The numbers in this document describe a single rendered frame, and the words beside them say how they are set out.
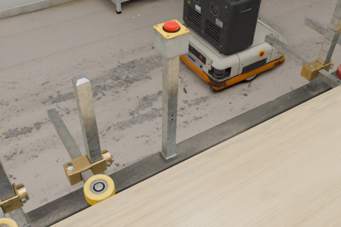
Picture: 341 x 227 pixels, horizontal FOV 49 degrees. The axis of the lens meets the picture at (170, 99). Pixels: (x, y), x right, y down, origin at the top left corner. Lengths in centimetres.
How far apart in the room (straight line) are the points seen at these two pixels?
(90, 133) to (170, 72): 28
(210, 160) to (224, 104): 155
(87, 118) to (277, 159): 54
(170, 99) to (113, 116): 140
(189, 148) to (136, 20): 227
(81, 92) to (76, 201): 43
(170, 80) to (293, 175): 43
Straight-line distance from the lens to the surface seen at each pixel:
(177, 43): 97
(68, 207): 124
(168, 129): 119
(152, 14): 357
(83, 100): 95
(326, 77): 159
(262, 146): 113
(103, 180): 103
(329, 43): 158
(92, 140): 106
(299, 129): 122
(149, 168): 130
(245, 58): 261
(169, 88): 108
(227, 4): 237
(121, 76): 280
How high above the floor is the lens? 173
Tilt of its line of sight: 42 degrees down
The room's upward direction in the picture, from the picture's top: 1 degrees clockwise
